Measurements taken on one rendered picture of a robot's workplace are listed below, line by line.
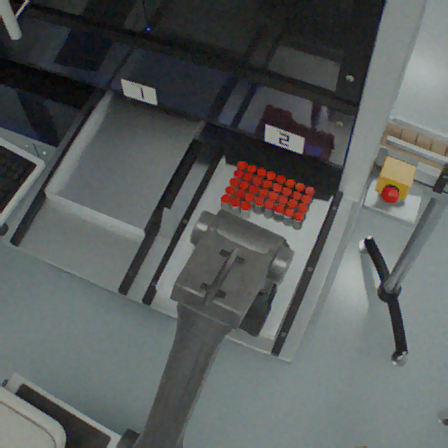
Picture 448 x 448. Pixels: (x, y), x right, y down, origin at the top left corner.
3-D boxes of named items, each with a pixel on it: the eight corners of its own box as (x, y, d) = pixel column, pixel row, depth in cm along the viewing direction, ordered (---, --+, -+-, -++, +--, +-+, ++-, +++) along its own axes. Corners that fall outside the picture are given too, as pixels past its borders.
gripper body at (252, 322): (277, 292, 128) (280, 276, 122) (256, 337, 124) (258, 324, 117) (246, 280, 129) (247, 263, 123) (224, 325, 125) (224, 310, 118)
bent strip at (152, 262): (167, 219, 146) (164, 207, 141) (179, 224, 146) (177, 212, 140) (138, 274, 141) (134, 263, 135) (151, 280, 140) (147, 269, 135)
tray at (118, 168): (115, 88, 163) (113, 80, 160) (209, 117, 158) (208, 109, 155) (47, 197, 149) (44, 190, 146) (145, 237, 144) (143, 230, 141)
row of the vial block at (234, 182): (231, 186, 149) (231, 175, 145) (307, 215, 146) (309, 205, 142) (227, 194, 149) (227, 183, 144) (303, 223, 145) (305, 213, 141)
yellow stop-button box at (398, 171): (382, 165, 142) (388, 147, 136) (412, 176, 141) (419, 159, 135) (373, 192, 139) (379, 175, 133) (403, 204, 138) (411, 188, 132)
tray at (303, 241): (223, 163, 152) (223, 155, 149) (331, 204, 147) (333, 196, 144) (157, 292, 139) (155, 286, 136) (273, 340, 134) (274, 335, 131)
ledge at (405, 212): (377, 160, 154) (379, 156, 153) (426, 179, 152) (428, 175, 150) (361, 208, 149) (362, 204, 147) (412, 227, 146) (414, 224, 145)
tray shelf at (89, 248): (99, 88, 166) (98, 83, 164) (362, 177, 152) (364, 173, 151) (4, 243, 146) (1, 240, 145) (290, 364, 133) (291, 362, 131)
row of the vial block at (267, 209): (227, 194, 148) (227, 183, 144) (303, 223, 145) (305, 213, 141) (223, 202, 148) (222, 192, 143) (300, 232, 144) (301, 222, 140)
